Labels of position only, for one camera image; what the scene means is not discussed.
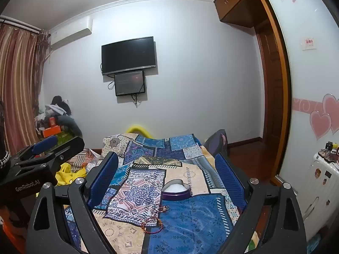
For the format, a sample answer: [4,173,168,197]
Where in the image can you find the white suitcase with stickers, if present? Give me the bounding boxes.
[294,151,339,233]

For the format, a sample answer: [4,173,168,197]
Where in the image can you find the brown wooden door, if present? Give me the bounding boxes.
[254,18,285,186]

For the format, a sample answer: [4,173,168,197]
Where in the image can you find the grey purple backpack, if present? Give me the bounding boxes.
[204,129,229,159]

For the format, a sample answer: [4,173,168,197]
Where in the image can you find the yellow inflatable ring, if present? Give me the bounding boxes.
[126,124,155,138]

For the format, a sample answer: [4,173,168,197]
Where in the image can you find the wooden overhead cabinet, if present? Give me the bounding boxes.
[213,0,261,28]

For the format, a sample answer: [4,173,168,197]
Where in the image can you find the white paper notice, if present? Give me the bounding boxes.
[302,36,318,50]

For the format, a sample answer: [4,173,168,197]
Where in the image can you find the purple heart-shaped tin box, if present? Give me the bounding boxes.
[161,179,191,201]

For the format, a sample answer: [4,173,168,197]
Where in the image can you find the pink heart stickers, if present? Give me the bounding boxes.
[310,93,339,141]

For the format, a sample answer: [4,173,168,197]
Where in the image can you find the cosmetics bottles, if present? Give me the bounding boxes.
[318,141,339,164]

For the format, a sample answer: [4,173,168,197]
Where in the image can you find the blue patterned patchwork blanket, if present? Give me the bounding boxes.
[64,132,255,254]

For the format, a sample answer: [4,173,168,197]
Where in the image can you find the red beaded string bracelet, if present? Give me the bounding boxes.
[142,216,164,234]

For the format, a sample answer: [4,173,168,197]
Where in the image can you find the orange box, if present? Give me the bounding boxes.
[42,126,63,138]

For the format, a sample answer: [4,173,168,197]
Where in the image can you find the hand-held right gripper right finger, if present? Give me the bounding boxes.
[212,153,308,254]

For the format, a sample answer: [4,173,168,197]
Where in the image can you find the white air conditioner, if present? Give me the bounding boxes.
[49,16,94,51]

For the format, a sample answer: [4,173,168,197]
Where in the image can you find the black wall television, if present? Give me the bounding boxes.
[101,36,157,76]

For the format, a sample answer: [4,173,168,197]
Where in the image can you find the white sliding wardrobe door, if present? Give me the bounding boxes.
[258,0,339,191]

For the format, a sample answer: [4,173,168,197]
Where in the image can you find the small black wall monitor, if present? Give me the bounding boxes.
[114,70,146,96]

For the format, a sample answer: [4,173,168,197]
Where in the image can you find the striped bed sheet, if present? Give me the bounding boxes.
[66,149,102,170]

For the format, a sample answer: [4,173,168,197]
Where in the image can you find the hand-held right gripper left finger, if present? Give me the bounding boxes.
[26,152,119,254]

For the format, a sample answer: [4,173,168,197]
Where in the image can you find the pile of clothes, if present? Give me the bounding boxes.
[34,95,82,138]

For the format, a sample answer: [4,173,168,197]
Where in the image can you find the yellow cloth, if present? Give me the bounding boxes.
[54,163,88,187]

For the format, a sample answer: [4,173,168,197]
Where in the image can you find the brown striped curtain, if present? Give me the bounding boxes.
[0,22,51,154]

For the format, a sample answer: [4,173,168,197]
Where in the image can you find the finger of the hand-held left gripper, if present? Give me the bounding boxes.
[16,136,85,174]
[11,135,59,162]

